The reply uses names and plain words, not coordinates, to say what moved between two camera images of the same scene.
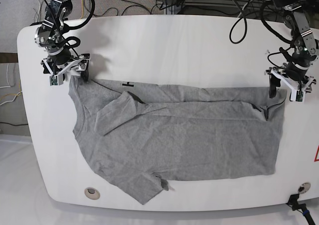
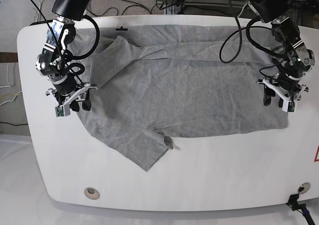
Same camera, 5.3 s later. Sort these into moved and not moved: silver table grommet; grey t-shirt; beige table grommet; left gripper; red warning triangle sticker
Moved: left gripper; grey t-shirt
Not moved: silver table grommet; red warning triangle sticker; beige table grommet
